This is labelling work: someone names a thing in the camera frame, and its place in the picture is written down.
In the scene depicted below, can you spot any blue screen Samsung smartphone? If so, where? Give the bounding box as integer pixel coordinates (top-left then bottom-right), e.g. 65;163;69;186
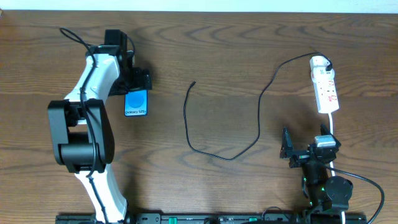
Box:
124;90;148;117

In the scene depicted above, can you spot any black USB charging cable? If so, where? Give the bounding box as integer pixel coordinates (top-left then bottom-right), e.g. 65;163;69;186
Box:
182;52;333;162

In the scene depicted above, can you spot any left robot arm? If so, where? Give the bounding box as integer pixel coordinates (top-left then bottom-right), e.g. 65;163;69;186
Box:
47;27;152;223

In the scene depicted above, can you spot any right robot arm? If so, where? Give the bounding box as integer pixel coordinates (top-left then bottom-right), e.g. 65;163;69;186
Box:
280;125;353;223

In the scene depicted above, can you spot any white power strip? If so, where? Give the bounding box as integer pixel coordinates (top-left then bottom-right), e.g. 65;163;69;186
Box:
310;55;340;114

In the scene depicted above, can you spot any white power strip cord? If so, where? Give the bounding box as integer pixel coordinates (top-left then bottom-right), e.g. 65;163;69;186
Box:
328;112;346;224

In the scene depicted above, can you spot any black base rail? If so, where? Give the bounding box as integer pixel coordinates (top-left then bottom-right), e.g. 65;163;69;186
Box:
55;212;367;224

